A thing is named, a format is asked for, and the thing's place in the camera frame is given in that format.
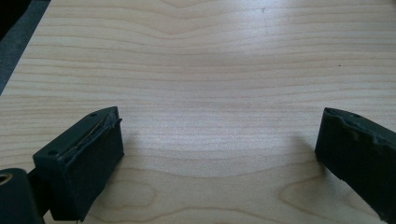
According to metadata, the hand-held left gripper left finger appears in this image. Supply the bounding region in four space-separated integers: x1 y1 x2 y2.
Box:
32 105 125 223

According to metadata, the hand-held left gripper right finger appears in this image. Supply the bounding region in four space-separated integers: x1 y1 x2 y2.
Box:
314 106 396 224

